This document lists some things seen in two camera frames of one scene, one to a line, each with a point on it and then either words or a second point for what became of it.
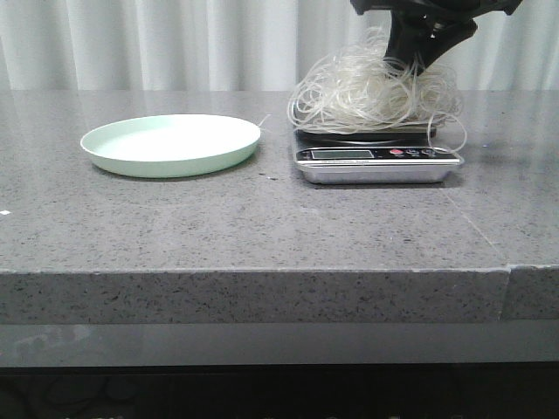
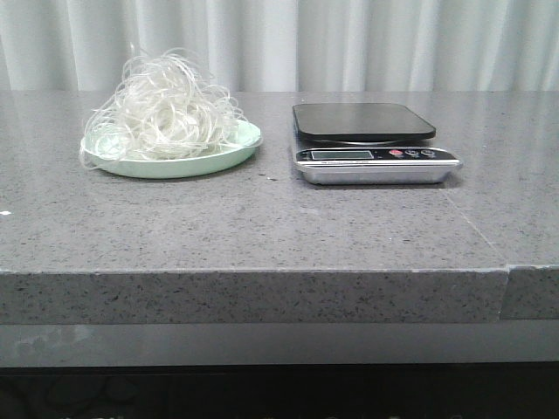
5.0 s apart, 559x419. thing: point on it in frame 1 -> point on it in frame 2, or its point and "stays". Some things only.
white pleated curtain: x=222 y=45 stays
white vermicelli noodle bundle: x=360 y=89 -> x=168 y=104
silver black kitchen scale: x=399 y=157 stays
